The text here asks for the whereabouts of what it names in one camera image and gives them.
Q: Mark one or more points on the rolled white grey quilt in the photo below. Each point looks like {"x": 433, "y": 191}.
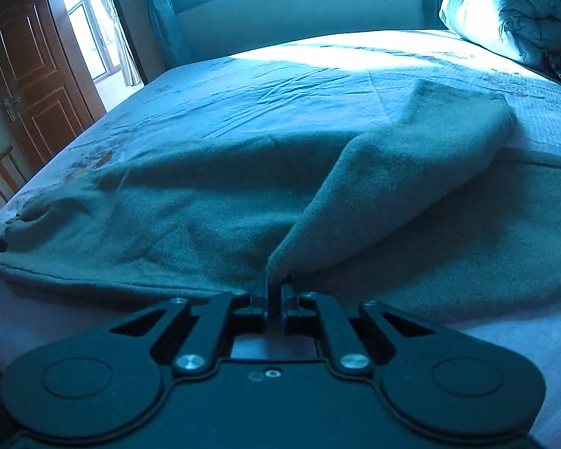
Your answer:
{"x": 505, "y": 14}

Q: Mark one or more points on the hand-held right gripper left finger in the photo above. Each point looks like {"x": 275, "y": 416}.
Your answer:
{"x": 261, "y": 305}

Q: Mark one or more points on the brown wooden door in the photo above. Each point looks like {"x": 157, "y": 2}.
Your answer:
{"x": 32, "y": 70}

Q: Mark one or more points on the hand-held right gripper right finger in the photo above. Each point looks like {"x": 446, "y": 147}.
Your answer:
{"x": 287, "y": 307}

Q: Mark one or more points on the grey-green fleece blanket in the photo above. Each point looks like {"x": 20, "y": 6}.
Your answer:
{"x": 205, "y": 215}

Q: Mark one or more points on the bed with floral sheet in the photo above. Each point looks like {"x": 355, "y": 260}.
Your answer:
{"x": 308, "y": 84}

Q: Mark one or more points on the wooden chair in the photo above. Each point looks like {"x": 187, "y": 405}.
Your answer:
{"x": 2, "y": 173}

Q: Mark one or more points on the small side window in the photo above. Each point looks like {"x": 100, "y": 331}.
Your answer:
{"x": 91, "y": 23}

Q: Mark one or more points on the white sheer curtain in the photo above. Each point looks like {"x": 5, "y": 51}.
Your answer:
{"x": 121, "y": 32}

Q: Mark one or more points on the teal curtain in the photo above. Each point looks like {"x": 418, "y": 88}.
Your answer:
{"x": 161, "y": 18}

